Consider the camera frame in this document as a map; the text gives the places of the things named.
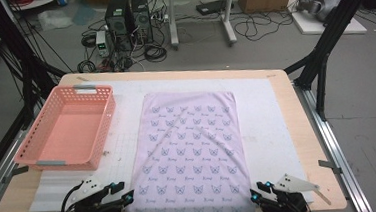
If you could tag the white bench power supply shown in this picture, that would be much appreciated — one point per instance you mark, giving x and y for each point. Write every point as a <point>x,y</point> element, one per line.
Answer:
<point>102,42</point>

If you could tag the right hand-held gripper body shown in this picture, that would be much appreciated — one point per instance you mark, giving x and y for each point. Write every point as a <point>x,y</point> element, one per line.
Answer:
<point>286,206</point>

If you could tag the grey helmet-shaped device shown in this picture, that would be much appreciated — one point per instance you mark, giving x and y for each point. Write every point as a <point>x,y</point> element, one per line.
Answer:
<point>322,3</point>

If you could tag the aluminium rail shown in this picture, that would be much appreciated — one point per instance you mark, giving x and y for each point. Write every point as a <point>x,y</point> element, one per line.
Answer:
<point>336,149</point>
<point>0,172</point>

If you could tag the large black computer tower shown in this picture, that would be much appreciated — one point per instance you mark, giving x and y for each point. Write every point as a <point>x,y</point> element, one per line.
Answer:
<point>118,20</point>

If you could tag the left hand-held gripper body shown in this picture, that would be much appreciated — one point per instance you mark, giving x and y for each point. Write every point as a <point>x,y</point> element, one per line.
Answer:
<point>96,206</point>

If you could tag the slim black computer tower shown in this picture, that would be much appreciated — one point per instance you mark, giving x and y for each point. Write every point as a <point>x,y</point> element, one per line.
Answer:
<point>141,19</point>

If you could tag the white desk frame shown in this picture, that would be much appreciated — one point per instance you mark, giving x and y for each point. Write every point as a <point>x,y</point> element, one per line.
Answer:
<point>172,20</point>

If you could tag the grey metal bracket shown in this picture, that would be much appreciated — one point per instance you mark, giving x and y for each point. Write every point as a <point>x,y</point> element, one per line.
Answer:
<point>15,171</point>
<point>329,165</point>

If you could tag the white round table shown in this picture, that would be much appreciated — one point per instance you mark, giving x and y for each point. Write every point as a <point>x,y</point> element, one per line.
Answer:
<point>31,1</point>

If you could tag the white floor board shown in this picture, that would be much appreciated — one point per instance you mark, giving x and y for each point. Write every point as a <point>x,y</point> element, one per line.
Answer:
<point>331,27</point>

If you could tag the thin wooden stick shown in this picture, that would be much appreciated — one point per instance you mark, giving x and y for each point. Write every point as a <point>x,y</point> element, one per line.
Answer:
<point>324,198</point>

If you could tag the clear plastic bag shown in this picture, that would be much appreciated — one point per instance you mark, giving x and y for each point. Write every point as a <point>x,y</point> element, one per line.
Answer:
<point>54,20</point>

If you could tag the black frame strut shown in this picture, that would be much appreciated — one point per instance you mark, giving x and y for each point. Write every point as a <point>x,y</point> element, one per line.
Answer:
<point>11,48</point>
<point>334,25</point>

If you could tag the teal sheet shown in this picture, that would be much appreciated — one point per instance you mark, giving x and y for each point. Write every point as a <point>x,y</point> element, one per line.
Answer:
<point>84,13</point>

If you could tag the pink plastic basket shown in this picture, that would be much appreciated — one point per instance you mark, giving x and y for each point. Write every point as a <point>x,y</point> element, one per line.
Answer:
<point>71,134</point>

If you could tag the lilac printed towel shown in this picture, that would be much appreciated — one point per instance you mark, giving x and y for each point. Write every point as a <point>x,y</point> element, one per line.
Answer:
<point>192,152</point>

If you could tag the white power strip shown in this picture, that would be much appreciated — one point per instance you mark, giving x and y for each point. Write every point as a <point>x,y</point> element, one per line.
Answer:
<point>160,17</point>

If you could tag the flat black device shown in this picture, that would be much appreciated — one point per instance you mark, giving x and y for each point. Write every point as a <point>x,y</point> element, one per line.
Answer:
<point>212,6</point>

